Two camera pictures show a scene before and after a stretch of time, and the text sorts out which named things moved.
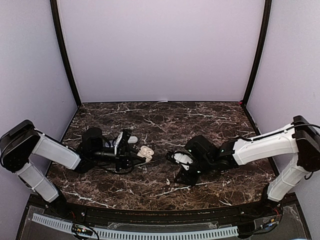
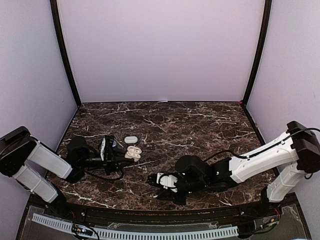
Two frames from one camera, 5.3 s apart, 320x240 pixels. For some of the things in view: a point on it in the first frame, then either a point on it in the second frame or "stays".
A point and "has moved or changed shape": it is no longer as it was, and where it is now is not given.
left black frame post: [56, 18] stays
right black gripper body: [193, 179] → [181, 201]
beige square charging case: [146, 152] has moved or changed shape
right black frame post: [266, 16] stays
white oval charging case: [132, 139] stays
